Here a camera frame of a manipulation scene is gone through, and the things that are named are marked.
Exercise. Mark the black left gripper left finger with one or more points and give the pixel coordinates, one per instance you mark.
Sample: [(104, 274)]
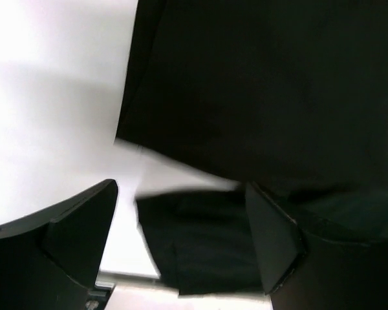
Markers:
[(50, 259)]

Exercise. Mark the black shorts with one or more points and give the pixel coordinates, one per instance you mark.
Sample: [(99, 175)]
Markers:
[(291, 96)]

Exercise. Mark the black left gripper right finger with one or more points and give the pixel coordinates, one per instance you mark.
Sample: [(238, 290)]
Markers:
[(321, 249)]

